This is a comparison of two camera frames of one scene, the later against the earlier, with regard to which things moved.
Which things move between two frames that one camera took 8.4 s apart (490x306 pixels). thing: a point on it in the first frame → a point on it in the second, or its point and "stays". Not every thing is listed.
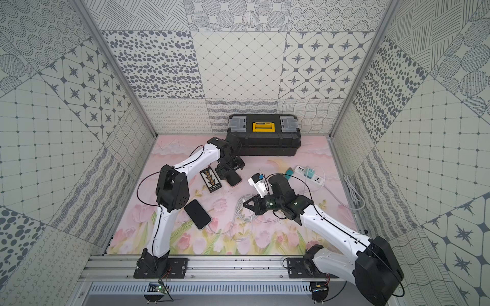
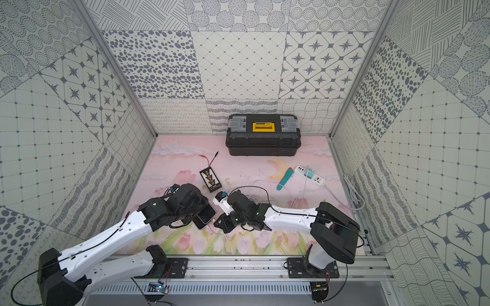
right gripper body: x=272 y=203 → x=240 y=218
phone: x=233 y=178 → x=204 y=217
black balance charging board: x=210 y=180 stays
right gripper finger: x=257 y=208 → x=226 y=223
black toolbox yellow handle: x=266 y=134 stays
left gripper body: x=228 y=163 → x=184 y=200
